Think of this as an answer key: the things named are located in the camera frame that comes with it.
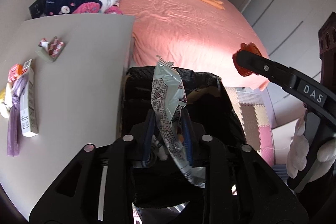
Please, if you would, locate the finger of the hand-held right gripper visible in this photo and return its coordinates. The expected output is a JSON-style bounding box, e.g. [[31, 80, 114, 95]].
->
[[232, 49, 298, 90]]

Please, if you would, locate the pink toy block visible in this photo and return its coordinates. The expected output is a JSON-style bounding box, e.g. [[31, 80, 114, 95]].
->
[[7, 63, 24, 83]]

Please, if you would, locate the purple plastic bag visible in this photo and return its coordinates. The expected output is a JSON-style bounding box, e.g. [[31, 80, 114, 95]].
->
[[7, 77, 29, 157]]

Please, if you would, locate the silver snack packet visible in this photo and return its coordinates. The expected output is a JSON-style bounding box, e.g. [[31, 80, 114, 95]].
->
[[150, 55, 206, 189]]

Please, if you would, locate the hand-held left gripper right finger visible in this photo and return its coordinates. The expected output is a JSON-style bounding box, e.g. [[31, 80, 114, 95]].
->
[[181, 109, 309, 224]]

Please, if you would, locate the black bin bag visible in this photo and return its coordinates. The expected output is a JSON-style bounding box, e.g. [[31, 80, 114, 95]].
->
[[119, 65, 248, 210]]

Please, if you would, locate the white rabbit toy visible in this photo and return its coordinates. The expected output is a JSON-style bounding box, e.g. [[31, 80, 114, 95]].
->
[[0, 82, 13, 119]]

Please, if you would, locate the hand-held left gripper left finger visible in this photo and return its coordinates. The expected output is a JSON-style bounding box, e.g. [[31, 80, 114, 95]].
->
[[30, 110, 156, 224]]

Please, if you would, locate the long white box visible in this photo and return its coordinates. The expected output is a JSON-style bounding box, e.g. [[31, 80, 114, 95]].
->
[[20, 59, 39, 138]]

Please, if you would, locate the person's right hand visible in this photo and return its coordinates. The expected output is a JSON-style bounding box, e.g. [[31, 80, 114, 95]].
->
[[287, 116, 336, 178]]

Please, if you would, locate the orange round plastic cap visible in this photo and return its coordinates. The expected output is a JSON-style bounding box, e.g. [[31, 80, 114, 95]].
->
[[232, 42, 263, 77]]

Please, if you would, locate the blue grey mat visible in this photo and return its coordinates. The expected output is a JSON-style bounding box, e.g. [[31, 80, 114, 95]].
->
[[273, 164, 289, 182]]

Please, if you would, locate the white wardrobe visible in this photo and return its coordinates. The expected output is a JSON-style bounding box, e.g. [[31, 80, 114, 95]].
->
[[252, 0, 336, 109]]

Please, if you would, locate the foam puzzle mat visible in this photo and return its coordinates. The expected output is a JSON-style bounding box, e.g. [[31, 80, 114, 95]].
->
[[226, 86, 276, 164]]

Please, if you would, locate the bed with pink sheet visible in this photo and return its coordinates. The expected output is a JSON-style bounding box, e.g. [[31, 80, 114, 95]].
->
[[115, 0, 269, 90]]

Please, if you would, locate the black wall panel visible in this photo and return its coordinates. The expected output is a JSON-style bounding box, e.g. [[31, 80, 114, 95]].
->
[[28, 0, 49, 18]]

